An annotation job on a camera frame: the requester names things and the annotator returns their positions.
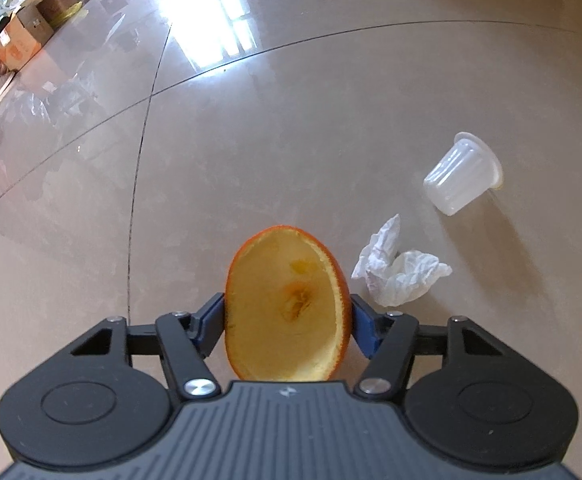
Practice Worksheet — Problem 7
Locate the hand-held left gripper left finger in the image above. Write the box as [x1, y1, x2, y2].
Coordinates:
[68, 292, 227, 402]

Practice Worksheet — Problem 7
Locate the crumpled white tissue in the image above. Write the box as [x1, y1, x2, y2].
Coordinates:
[351, 214, 453, 307]

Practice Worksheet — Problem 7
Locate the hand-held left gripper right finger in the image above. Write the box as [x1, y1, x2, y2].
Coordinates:
[352, 294, 506, 402]

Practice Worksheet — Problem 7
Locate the open orange-printed cardboard box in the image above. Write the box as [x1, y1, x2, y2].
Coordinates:
[0, 6, 55, 72]

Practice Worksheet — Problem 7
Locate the clear plastic cup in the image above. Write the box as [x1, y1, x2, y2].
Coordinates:
[423, 131, 504, 217]

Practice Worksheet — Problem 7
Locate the orange peel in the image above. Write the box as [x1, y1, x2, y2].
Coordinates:
[223, 225, 353, 382]

